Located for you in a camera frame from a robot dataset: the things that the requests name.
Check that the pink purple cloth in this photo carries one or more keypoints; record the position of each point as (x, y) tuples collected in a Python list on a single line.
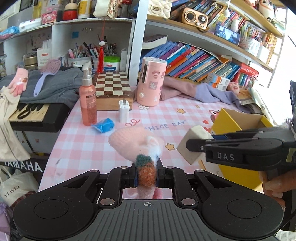
[(202, 92)]

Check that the row of colourful books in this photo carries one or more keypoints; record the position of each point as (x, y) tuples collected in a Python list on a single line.
[(189, 62)]

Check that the orange white medicine box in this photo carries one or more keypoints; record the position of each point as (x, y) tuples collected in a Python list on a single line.
[(217, 82)]

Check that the pink glove on clothes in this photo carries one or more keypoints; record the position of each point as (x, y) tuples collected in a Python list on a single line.
[(19, 83)]

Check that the pink knitted glove toy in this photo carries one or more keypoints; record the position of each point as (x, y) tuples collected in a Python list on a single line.
[(144, 149)]

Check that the red tassel ornament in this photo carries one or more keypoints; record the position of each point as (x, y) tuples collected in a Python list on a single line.
[(100, 57)]

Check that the purple hair brush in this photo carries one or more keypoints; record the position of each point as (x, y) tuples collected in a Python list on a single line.
[(51, 68)]

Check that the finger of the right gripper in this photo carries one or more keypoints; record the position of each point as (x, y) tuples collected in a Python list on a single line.
[(227, 136), (197, 145)]

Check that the person's right hand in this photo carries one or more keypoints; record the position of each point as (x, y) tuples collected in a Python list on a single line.
[(276, 187)]

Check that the yellow cardboard box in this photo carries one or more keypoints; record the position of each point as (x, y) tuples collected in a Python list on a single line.
[(230, 121)]

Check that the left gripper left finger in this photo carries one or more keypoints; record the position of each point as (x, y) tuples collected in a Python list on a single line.
[(115, 182)]

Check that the white green jar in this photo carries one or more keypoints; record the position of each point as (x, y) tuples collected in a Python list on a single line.
[(111, 63)]

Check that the beige eraser block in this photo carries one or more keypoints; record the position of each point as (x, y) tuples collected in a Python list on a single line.
[(196, 132)]

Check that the wooden chess board box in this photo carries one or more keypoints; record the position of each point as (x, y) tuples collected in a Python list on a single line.
[(111, 87)]

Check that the grey folded clothing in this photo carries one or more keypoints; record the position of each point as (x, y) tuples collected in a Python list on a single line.
[(60, 88)]

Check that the white shelf unit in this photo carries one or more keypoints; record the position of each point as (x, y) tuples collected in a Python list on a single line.
[(126, 33)]

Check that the white tote bags pile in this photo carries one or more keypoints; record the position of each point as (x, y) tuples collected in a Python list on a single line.
[(274, 103)]

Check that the wooden retro radio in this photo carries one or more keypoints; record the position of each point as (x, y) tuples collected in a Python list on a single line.
[(194, 18)]

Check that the pink pig plush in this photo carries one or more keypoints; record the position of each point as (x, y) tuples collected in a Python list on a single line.
[(233, 87)]

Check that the pink spray bottle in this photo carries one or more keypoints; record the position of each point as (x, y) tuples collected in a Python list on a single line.
[(87, 96)]

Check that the blue wrapper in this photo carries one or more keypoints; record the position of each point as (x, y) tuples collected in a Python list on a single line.
[(104, 126)]

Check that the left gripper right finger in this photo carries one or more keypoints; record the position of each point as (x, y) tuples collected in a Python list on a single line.
[(180, 183)]

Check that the pink checkered tablecloth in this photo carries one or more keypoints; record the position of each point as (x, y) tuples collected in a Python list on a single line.
[(81, 148)]

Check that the white power adapter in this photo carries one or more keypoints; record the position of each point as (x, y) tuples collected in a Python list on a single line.
[(124, 109)]

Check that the cream quilted handbag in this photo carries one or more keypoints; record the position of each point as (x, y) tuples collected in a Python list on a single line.
[(159, 8)]

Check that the pink cylindrical container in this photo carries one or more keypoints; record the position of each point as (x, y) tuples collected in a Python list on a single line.
[(151, 81)]

